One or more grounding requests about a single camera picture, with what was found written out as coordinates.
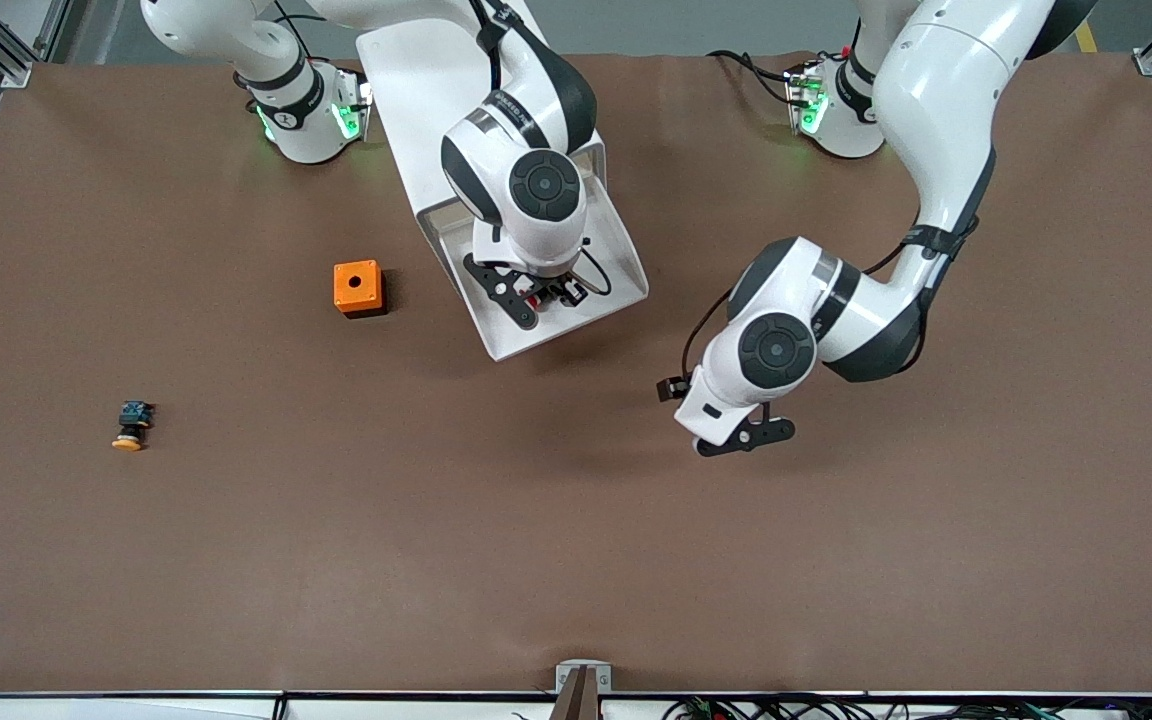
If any yellow mushroom push button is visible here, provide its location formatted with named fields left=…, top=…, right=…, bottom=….
left=112, top=400, right=155, bottom=453

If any orange button enclosure box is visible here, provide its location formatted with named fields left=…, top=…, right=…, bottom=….
left=333, top=260, right=387, bottom=319

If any black left base cable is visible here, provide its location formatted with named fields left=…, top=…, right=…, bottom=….
left=708, top=50, right=799, bottom=106

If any grey metal table bracket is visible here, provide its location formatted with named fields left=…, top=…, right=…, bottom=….
left=556, top=660, right=612, bottom=693

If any cable bundle below table edge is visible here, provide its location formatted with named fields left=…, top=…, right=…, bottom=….
left=661, top=695, right=1152, bottom=720

